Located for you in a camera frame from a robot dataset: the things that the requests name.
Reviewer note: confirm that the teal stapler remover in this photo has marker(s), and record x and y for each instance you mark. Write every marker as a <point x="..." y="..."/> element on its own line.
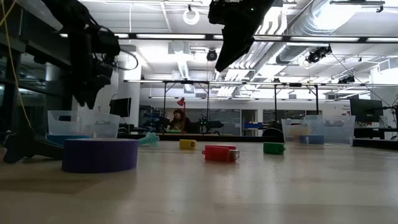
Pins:
<point x="150" y="139"/>

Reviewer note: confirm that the person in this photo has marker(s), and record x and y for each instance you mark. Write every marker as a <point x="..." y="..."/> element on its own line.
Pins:
<point x="178" y="120"/>

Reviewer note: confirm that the black computer monitor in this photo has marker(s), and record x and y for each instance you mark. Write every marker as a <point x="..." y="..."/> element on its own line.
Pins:
<point x="120" y="107"/>
<point x="366" y="109"/>

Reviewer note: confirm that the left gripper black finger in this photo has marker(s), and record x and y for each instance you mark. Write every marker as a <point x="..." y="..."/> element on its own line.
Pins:
<point x="83" y="90"/>
<point x="101" y="82"/>

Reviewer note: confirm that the red desk lamp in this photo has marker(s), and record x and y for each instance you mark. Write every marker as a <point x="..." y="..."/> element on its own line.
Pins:
<point x="181" y="101"/>

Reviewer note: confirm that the dark blue tape roll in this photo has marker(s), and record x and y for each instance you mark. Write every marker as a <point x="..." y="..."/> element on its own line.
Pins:
<point x="311" y="139"/>

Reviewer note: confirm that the dark shelving rack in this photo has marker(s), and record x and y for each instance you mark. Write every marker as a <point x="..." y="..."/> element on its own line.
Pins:
<point x="40" y="102"/>

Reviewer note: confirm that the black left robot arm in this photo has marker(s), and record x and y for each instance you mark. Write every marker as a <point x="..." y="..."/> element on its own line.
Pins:
<point x="68" y="15"/>

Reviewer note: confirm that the black background robot arm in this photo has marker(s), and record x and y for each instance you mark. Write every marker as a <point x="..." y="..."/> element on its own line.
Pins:
<point x="214" y="124"/>
<point x="158" y="123"/>

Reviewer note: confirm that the dark blue stapler remover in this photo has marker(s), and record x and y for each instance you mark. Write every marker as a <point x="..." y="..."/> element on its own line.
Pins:
<point x="28" y="147"/>

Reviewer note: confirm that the black background rig frame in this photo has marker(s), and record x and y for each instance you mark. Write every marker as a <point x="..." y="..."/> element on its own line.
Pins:
<point x="295" y="84"/>
<point x="186" y="81"/>

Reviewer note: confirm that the purple tape roll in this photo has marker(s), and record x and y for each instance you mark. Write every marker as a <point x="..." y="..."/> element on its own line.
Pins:
<point x="99" y="155"/>

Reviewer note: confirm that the red mini stapler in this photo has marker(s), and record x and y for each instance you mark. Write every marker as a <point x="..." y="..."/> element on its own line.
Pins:
<point x="219" y="154"/>

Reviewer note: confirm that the yellow mini stapler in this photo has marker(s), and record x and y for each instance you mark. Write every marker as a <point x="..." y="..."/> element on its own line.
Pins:
<point x="187" y="144"/>

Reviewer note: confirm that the black overhead light bar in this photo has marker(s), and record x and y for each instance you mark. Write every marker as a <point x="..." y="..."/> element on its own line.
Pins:
<point x="171" y="36"/>

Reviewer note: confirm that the green mini stapler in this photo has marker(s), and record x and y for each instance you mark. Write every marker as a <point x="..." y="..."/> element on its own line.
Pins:
<point x="273" y="148"/>

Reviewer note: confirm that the blue box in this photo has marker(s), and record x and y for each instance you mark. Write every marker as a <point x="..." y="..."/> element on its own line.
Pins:
<point x="253" y="125"/>

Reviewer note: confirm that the black hanging camera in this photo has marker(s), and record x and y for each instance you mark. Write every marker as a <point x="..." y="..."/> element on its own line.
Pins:
<point x="211" y="55"/>

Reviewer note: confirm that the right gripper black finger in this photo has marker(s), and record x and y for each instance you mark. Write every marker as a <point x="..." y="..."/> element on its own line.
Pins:
<point x="234" y="43"/>

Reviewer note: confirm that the silver ceiling duct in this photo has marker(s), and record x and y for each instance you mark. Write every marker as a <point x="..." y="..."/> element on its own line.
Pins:
<point x="304" y="31"/>

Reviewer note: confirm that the clear plastic bin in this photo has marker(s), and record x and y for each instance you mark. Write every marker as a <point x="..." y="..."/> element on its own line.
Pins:
<point x="339" y="130"/>
<point x="93" y="126"/>

